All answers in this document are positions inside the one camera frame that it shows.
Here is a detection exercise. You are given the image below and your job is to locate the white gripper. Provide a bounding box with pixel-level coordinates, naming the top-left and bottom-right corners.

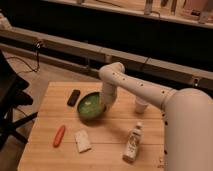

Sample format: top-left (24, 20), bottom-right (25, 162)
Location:
top-left (101, 83), bottom-right (117, 110)

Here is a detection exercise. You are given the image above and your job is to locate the green ceramic bowl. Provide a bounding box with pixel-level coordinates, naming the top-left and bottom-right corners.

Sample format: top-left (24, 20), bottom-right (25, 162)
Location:
top-left (77, 92), bottom-right (105, 120)

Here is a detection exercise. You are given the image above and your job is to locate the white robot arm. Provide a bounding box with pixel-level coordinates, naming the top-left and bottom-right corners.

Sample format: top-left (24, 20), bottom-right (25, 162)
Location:
top-left (99, 62), bottom-right (213, 171)

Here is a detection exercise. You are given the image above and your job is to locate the white paper cup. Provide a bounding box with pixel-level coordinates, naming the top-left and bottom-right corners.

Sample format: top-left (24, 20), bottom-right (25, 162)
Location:
top-left (135, 97), bottom-right (148, 114)

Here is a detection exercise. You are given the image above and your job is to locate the black rectangular block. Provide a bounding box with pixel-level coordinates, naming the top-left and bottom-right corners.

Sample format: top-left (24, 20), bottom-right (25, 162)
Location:
top-left (67, 89), bottom-right (80, 107)

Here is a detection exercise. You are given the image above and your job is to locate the white sponge block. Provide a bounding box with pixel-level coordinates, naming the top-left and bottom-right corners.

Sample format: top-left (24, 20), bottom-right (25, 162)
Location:
top-left (75, 130), bottom-right (92, 153)

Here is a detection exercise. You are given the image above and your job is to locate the white squeeze bottle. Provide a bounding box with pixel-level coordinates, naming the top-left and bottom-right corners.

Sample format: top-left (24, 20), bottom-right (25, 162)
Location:
top-left (123, 122), bottom-right (142, 162)

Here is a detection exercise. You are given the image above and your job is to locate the orange carrot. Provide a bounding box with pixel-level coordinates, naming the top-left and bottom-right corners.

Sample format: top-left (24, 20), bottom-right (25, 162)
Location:
top-left (53, 125), bottom-right (66, 147)

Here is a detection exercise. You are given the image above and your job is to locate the black office chair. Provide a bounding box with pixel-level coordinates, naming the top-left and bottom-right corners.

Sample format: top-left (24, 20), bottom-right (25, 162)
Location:
top-left (0, 50), bottom-right (37, 151)

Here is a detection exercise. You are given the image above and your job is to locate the black cable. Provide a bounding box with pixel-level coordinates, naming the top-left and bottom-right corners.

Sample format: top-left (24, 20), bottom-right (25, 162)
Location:
top-left (4, 40), bottom-right (44, 75)

